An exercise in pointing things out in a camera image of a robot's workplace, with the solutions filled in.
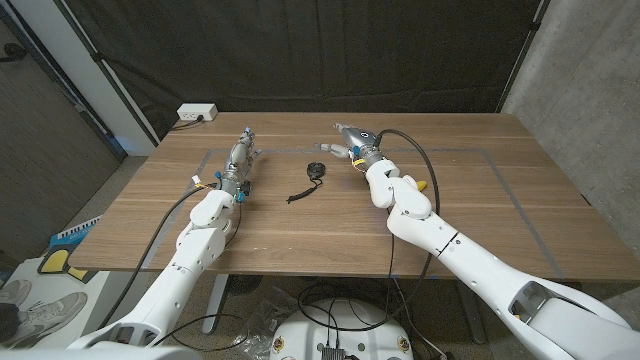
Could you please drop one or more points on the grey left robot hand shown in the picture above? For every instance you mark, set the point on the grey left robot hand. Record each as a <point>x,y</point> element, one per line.
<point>239,157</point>

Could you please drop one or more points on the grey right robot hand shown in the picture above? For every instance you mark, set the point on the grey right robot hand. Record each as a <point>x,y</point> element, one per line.
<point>361,141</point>

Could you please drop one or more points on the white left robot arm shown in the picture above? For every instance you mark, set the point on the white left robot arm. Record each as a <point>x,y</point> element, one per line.
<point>175,280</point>

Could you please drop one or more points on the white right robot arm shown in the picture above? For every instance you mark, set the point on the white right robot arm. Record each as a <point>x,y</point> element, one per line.
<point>480,270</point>

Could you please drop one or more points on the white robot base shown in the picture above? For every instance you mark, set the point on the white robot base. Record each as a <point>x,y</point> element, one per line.
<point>345,330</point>

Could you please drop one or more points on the yellow banana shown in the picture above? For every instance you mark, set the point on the yellow banana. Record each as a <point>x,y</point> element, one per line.
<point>422,185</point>

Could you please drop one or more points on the white power strip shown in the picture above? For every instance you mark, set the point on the white power strip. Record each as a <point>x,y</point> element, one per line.
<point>197,111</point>

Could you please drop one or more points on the black backdrop curtain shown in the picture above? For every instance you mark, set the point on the black backdrop curtain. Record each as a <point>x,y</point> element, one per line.
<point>320,50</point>

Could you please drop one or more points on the black round floor fan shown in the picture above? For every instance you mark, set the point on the black round floor fan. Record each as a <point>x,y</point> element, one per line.
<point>242,284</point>

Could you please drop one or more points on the white table leg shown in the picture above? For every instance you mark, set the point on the white table leg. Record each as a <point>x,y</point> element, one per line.
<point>215,305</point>

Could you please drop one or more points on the black backdrop pole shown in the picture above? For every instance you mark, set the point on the black backdrop pole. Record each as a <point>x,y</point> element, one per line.
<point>522,55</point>
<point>107,70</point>

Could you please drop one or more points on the clear plastic bag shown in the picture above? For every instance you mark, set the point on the clear plastic bag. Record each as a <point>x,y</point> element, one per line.
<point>265,315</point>

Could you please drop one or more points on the blue white booklet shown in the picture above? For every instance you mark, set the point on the blue white booklet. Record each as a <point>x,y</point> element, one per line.
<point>75,234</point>

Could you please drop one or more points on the grey table leg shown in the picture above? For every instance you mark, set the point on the grey table leg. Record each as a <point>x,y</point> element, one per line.
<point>472,315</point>

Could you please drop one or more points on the white mat with yellow shape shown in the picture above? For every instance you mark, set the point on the white mat with yellow shape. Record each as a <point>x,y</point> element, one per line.
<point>55,260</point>

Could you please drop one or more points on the grey electronics box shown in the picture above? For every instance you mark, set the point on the grey electronics box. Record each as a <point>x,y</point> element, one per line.
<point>331,353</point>

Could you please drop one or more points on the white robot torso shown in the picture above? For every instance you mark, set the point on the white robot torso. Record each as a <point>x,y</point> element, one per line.
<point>100,355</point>

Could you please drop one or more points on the grey sneaker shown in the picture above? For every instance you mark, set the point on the grey sneaker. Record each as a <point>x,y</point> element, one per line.
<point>12,291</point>
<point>47,312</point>

